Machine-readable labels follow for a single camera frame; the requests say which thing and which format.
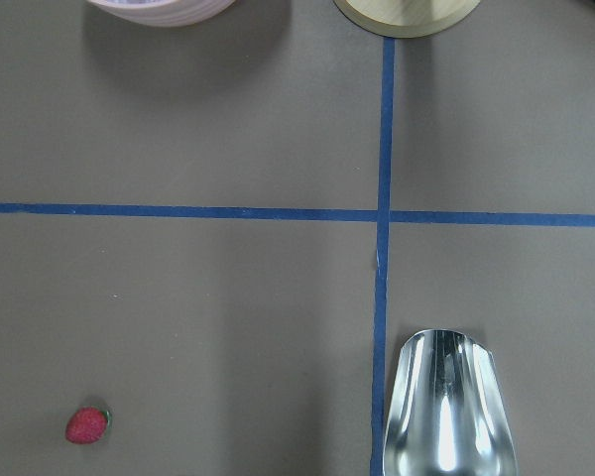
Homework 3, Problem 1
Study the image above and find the red strawberry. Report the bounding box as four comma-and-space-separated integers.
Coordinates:
64, 407, 111, 445

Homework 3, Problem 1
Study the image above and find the silver metal scoop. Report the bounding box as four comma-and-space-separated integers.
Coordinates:
382, 329, 520, 475

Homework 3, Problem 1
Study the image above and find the pink bowl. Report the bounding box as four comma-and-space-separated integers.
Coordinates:
88, 0, 235, 28

